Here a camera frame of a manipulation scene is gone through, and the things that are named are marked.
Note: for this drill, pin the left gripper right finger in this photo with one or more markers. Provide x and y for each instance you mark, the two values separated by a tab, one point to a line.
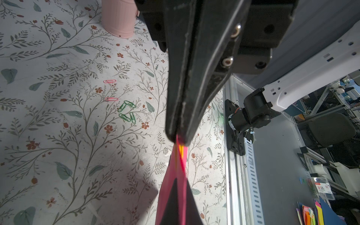
192	213

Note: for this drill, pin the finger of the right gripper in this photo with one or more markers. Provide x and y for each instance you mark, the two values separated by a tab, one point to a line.
212	30
179	20

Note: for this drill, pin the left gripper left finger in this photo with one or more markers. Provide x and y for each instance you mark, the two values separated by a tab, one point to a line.
170	215

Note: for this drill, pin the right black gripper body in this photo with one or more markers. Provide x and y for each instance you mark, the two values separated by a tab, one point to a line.
252	45

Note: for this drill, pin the magenta paper sheet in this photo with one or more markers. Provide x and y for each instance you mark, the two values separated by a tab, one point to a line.
175	170

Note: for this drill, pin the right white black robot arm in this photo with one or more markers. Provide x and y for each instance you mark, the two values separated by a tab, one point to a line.
285	49

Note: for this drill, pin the cup of coloured markers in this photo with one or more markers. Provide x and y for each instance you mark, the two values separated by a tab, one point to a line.
119	17

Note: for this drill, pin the upper pink paperclip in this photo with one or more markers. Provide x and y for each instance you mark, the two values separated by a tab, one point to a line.
109	81

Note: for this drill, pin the pink paperclip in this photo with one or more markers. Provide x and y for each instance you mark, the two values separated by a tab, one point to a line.
111	99
109	81

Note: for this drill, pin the upper green paperclip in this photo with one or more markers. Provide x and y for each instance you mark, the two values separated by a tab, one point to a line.
126	104

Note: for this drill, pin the green paperclip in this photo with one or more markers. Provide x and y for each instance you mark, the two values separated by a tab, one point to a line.
126	104
130	117

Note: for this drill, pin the lower pink paperclip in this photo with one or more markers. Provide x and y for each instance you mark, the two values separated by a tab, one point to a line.
111	99

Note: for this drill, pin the lower green paperclip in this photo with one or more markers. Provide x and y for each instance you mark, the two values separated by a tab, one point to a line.
130	117

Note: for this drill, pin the stack of coloured notes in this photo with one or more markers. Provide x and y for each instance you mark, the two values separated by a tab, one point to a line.
310	216

